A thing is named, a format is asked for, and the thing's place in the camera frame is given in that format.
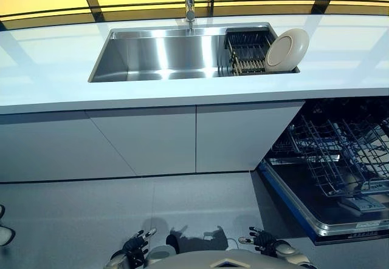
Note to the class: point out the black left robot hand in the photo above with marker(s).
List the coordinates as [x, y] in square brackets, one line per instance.
[135, 246]

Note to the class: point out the open dishwasher door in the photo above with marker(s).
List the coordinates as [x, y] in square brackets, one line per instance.
[322, 203]

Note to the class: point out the white round plate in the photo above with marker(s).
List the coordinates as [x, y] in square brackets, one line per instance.
[285, 49]

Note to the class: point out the grey cabinet door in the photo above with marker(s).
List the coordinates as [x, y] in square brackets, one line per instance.
[240, 138]
[149, 140]
[60, 147]

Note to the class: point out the chrome kitchen faucet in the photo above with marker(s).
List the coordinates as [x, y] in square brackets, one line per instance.
[190, 0]

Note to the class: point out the stainless steel sink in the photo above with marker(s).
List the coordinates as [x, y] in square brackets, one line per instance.
[165, 55]

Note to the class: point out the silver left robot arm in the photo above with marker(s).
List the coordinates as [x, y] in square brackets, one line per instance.
[117, 260]

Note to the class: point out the black window frame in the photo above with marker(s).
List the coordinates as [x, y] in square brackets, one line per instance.
[194, 6]

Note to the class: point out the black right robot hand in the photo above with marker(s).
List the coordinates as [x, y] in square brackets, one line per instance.
[263, 240]

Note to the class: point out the black dish drying rack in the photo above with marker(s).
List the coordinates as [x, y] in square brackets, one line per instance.
[247, 52]

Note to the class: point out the grey robot torso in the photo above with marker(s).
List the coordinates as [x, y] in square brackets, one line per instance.
[222, 260]

